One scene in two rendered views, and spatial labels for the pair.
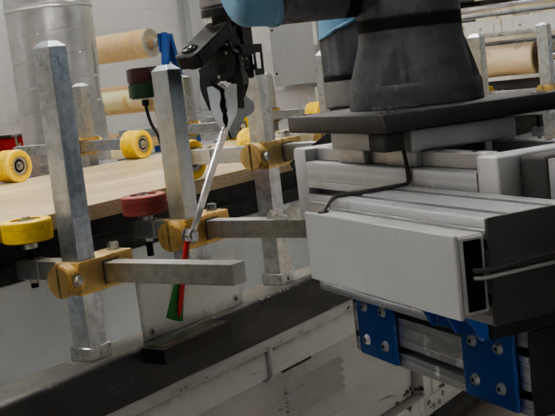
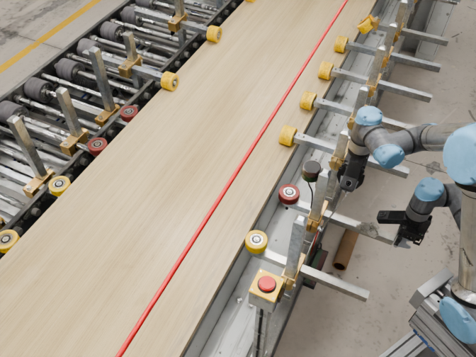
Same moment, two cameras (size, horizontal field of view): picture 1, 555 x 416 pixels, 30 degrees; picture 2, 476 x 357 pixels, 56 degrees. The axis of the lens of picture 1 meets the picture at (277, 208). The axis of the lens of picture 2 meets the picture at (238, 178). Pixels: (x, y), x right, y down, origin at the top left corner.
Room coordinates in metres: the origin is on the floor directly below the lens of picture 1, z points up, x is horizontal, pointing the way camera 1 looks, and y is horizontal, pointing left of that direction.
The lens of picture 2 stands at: (0.81, 0.62, 2.23)
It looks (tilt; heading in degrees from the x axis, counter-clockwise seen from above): 50 degrees down; 350
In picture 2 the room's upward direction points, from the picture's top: straight up
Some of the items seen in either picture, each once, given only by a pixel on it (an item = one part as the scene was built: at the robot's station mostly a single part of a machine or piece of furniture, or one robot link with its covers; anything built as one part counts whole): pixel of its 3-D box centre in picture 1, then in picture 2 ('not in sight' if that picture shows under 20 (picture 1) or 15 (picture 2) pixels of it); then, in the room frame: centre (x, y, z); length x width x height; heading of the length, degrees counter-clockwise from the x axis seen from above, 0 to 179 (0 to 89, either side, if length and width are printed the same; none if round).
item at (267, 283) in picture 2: not in sight; (266, 284); (1.31, 0.45, 1.22); 0.04 x 0.04 x 0.02
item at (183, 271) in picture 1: (123, 271); (307, 272); (1.52, 0.24, 0.83); 0.43 x 0.03 x 0.04; 55
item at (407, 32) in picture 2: not in sight; (412, 34); (2.73, -0.66, 0.95); 0.36 x 0.03 x 0.03; 55
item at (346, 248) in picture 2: not in sight; (346, 245); (2.05, -0.25, 0.04); 0.30 x 0.08 x 0.08; 145
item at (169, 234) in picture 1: (192, 229); (315, 215); (1.74, 0.15, 0.85); 0.13 x 0.06 x 0.05; 145
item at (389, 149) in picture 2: not in sight; (389, 146); (1.64, 0.02, 1.30); 0.11 x 0.11 x 0.08; 9
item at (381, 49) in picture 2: not in sight; (369, 91); (2.33, -0.28, 0.93); 0.03 x 0.03 x 0.48; 55
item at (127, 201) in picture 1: (146, 224); (287, 200); (1.83, 0.23, 0.85); 0.08 x 0.08 x 0.11
